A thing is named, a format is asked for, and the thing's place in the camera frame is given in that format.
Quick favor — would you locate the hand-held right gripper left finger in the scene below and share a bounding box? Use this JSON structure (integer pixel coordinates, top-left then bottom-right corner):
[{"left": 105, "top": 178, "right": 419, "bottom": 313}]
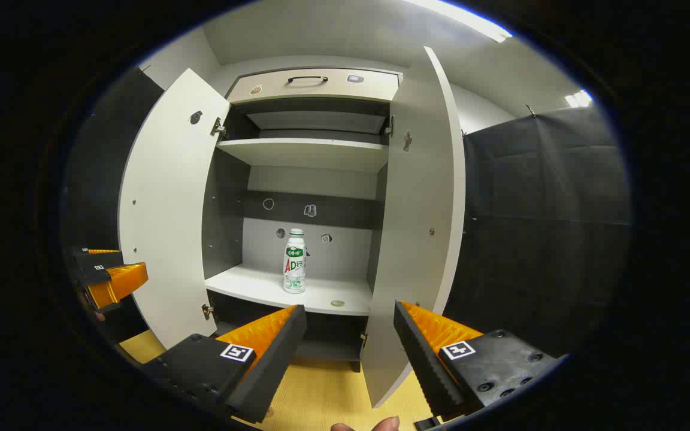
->
[{"left": 141, "top": 304, "right": 308, "bottom": 424}]

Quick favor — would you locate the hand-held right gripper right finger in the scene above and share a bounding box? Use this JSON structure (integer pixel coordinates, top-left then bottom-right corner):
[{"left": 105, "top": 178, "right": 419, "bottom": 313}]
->
[{"left": 393, "top": 301, "right": 567, "bottom": 423}]

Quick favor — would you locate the white cabinet door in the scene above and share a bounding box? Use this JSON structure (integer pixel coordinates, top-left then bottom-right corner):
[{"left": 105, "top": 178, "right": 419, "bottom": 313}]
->
[
  {"left": 117, "top": 68, "right": 232, "bottom": 351},
  {"left": 360, "top": 46, "right": 467, "bottom": 409}
]

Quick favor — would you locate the white green label bottle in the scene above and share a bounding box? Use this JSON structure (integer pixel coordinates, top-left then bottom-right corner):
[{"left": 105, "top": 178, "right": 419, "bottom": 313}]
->
[{"left": 283, "top": 228, "right": 308, "bottom": 294}]

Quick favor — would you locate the beige cabinet drawer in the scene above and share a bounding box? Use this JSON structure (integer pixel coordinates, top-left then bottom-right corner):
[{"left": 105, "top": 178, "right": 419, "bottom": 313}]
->
[{"left": 227, "top": 68, "right": 404, "bottom": 104}]

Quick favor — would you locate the black backdrop cloth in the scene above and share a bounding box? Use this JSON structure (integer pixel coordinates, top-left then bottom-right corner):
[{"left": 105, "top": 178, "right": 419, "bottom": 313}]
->
[{"left": 63, "top": 66, "right": 633, "bottom": 360}]

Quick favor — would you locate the long ceiling light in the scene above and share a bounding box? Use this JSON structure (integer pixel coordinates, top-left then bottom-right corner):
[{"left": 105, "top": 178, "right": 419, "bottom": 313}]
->
[{"left": 405, "top": 0, "right": 513, "bottom": 44}]

